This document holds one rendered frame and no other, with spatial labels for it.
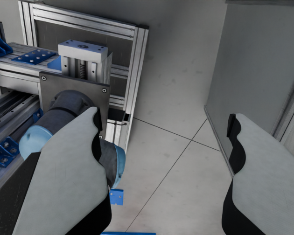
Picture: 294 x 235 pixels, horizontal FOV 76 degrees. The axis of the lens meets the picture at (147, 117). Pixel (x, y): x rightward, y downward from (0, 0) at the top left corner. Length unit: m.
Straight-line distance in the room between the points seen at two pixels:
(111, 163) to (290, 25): 0.76
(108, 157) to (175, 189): 2.14
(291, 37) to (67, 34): 1.27
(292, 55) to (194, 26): 0.91
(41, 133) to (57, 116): 0.08
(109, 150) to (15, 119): 0.37
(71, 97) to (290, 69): 0.74
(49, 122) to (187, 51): 1.31
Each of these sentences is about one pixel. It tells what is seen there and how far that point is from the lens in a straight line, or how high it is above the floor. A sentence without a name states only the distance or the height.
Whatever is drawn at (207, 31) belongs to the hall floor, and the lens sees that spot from 1.64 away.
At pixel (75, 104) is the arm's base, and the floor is 1.10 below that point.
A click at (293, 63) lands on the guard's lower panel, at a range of 0.83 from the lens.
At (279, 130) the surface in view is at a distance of 0.84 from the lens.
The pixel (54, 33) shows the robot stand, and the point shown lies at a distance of 1.57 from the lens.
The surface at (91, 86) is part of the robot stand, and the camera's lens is 0.63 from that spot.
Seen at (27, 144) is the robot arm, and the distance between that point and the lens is 0.52.
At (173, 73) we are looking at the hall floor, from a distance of 1.68.
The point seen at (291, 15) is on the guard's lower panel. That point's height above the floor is 0.80.
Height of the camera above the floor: 1.58
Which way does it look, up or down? 58 degrees down
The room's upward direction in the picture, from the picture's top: 174 degrees counter-clockwise
